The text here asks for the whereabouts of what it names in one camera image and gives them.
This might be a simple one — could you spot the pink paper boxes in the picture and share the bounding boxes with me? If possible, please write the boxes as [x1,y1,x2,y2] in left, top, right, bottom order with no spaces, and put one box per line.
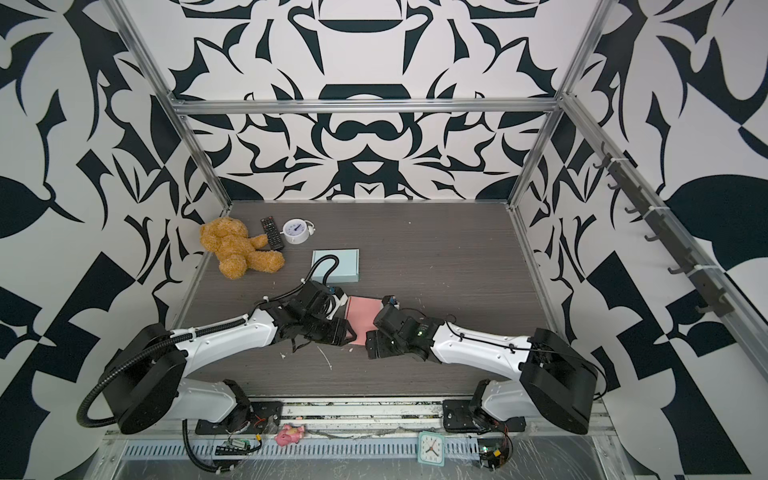
[345,296,383,346]

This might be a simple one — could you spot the light blue paper box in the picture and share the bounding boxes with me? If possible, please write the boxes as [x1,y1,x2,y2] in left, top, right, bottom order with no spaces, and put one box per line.
[312,249,360,285]

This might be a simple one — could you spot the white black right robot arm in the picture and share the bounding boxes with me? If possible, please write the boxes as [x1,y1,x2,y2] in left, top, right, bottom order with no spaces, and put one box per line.
[365,302,602,435]

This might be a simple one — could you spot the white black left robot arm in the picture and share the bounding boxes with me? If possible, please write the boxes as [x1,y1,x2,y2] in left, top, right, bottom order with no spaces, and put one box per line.
[76,276,357,474]

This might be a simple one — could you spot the black remote control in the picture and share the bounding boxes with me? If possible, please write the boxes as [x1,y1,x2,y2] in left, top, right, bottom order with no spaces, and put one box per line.
[260,216,284,251]

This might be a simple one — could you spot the white round alarm clock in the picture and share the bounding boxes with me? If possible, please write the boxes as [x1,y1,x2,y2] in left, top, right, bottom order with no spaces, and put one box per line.
[281,218,315,245]

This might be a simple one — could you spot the brown teddy bear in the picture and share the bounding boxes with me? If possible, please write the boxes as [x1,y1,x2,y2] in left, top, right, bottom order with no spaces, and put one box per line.
[200,217,285,280]

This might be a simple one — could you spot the pink small toy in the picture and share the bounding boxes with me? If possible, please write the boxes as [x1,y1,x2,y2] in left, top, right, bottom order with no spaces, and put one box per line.
[274,424,306,447]

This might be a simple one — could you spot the green square clock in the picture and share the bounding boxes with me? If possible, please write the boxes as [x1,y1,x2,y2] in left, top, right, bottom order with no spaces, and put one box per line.
[417,431,446,467]

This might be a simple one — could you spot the small electronics board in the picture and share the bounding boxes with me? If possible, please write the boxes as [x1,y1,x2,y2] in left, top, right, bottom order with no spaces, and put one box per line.
[478,436,514,471]

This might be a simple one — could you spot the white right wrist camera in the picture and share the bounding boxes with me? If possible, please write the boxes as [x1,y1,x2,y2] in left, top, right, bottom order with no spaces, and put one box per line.
[382,295,399,308]

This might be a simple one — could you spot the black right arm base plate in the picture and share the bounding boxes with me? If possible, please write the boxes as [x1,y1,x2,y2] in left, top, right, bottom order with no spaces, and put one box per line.
[442,400,527,434]

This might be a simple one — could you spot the white slotted cable duct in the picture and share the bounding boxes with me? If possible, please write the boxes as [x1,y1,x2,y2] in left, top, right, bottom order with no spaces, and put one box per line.
[122,437,480,461]

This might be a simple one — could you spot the black wall hook rail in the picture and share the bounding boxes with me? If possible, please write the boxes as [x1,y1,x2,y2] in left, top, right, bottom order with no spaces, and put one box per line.
[595,153,735,318]

